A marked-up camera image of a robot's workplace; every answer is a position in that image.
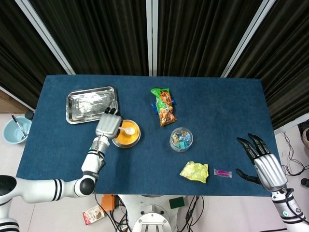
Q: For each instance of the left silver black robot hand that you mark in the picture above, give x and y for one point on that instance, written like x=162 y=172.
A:
x=108 y=125

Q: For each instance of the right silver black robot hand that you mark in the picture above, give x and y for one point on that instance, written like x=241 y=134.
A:
x=271 y=171

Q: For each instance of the white plastic spoon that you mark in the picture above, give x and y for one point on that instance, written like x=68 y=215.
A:
x=130 y=130

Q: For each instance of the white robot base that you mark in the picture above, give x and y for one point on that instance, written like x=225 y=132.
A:
x=150 y=217

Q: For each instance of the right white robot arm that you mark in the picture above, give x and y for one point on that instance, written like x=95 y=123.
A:
x=289 y=212

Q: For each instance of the yellow bowl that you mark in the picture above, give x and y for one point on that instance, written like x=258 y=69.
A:
x=131 y=139

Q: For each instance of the silver metal tray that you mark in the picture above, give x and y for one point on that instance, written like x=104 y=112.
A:
x=84 y=105

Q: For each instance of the metal spoon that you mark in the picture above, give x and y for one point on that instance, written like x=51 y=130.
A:
x=19 y=128

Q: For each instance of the light blue bowl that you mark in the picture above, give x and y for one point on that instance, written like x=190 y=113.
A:
x=12 y=135

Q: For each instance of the round metal saucer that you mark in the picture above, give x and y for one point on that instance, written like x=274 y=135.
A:
x=130 y=146

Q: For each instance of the small black device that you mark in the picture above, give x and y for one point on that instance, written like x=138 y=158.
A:
x=305 y=181

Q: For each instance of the blue snack packet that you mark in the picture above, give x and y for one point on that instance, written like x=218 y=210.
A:
x=153 y=106

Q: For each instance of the dark shoe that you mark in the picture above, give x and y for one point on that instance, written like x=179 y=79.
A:
x=306 y=137

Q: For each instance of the pink item in clear packet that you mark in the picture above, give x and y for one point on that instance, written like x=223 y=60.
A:
x=222 y=173

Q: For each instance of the green orange snack bag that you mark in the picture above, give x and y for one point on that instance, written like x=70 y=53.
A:
x=165 y=108

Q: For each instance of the clear jar of binder clips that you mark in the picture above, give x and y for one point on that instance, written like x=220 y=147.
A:
x=181 y=140

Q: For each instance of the orange box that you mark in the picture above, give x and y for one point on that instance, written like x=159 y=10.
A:
x=108 y=203

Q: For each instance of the crumpled yellow wrapper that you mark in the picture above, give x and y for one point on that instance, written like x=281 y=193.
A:
x=194 y=172

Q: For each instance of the black round foot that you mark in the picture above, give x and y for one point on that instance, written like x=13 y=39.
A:
x=29 y=114

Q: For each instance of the blue table cloth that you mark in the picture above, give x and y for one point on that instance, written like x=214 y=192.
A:
x=217 y=108

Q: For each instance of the black curtain panel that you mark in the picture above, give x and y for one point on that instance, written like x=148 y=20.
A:
x=285 y=72
x=205 y=36
x=19 y=60
x=96 y=36

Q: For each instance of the dark green pad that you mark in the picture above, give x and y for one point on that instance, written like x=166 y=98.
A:
x=177 y=203

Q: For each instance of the white partition post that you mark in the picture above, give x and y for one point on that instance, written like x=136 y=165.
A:
x=46 y=38
x=248 y=38
x=152 y=36

